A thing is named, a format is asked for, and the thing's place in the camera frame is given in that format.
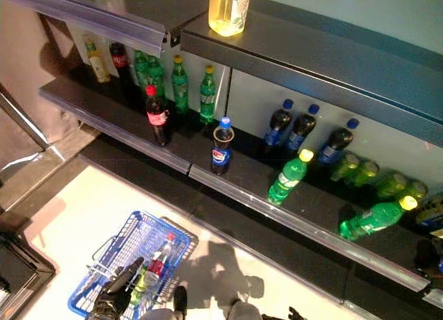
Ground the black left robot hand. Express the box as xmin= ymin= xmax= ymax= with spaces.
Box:
xmin=92 ymin=256 xmax=145 ymax=310

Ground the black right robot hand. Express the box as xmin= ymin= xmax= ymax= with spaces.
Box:
xmin=261 ymin=305 xmax=307 ymax=320

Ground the clear water bottle red label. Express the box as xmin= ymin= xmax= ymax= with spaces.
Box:
xmin=143 ymin=232 xmax=177 ymax=290

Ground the blue plastic shopping basket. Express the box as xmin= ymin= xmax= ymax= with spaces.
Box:
xmin=67 ymin=210 xmax=200 ymax=320

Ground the large yellow drink bottle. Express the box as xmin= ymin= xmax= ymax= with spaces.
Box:
xmin=207 ymin=0 xmax=253 ymax=37

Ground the small bright green bottle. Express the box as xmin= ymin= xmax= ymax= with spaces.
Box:
xmin=129 ymin=266 xmax=150 ymax=305

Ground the dark low display cabinet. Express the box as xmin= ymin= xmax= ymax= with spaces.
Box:
xmin=0 ymin=229 xmax=57 ymax=320

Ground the dark base shelf board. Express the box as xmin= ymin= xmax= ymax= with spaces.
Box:
xmin=78 ymin=132 xmax=443 ymax=320

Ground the dark drinks shelf board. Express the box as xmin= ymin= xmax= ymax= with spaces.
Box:
xmin=38 ymin=62 xmax=443 ymax=300

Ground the dark stone plinth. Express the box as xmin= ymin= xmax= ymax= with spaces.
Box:
xmin=0 ymin=125 xmax=101 ymax=213

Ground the blue Oreo box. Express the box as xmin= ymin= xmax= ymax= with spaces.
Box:
xmin=415 ymin=193 xmax=443 ymax=236

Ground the Coca-Cola bottle red cap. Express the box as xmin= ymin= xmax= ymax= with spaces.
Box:
xmin=144 ymin=84 xmax=171 ymax=147
xmin=108 ymin=42 xmax=134 ymax=103

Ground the silver metal pole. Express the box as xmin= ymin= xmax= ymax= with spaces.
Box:
xmin=0 ymin=86 xmax=51 ymax=151

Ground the pale yellow tea bottle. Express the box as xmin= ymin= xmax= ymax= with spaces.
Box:
xmin=84 ymin=38 xmax=111 ymax=84

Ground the grey shiny curtain sheet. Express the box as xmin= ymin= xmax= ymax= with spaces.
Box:
xmin=0 ymin=0 xmax=91 ymax=148

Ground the dark upper shelf board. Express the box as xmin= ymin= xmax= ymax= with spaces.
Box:
xmin=0 ymin=0 xmax=443 ymax=150

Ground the clear shelf price rail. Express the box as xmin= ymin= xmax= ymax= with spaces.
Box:
xmin=38 ymin=84 xmax=193 ymax=175
xmin=188 ymin=163 xmax=432 ymax=293
xmin=424 ymin=287 xmax=443 ymax=310
xmin=0 ymin=0 xmax=172 ymax=57

